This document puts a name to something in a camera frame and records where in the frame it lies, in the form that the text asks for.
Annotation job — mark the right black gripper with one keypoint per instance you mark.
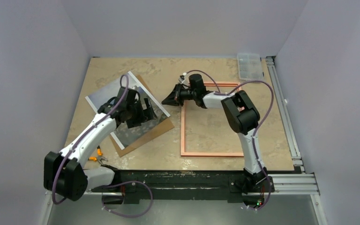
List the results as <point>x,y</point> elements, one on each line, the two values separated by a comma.
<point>178,95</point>

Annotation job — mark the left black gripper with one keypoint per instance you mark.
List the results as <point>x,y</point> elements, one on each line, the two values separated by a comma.
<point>148,114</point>

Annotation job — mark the clear glass sheet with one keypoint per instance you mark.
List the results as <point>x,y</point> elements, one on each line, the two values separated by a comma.
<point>129,139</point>

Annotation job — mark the red picture frame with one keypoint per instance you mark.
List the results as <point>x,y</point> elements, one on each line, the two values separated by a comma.
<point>206,133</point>

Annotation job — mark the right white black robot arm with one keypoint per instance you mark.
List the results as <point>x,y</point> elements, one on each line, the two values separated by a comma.
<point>242,116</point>

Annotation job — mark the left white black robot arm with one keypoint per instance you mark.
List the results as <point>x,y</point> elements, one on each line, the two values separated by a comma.
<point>63,171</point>

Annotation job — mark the landscape photo print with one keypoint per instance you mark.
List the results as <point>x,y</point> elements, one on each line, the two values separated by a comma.
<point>100,101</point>

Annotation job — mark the brown cardboard backing board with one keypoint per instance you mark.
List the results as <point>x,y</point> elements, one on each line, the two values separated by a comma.
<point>121,89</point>

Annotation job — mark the clear plastic organizer box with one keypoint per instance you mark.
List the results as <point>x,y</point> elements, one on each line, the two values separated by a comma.
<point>249,66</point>

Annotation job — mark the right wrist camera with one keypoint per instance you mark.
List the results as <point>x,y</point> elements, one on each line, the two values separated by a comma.
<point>193,82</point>

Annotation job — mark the orange handled pliers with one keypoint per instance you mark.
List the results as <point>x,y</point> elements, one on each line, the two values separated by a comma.
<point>99,158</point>

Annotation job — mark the black mounting base plate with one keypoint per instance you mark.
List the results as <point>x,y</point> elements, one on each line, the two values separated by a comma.
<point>232,186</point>

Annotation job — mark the aluminium rail frame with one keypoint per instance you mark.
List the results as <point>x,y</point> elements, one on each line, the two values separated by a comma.
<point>297,204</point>

